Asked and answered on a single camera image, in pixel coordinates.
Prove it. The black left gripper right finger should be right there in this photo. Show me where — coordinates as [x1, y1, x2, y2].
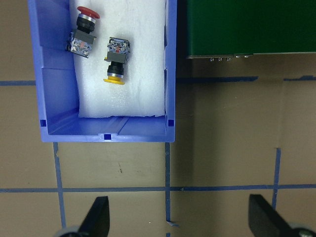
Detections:
[248, 194, 292, 237]

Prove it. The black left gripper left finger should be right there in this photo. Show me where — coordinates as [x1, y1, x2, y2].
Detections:
[78, 196, 110, 237]

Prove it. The yellow mushroom push button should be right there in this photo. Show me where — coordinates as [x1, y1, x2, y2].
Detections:
[103, 37, 130, 85]

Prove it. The red mushroom push button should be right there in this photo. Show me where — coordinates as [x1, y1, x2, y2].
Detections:
[66, 6, 100, 58]

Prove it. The green conveyor belt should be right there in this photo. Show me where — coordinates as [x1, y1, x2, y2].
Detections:
[187, 0, 316, 59]

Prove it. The white foam pad left bin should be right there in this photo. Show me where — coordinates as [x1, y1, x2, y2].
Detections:
[70, 0, 166, 118]

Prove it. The blue left storage bin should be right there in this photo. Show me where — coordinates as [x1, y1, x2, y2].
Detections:
[28, 0, 177, 142]

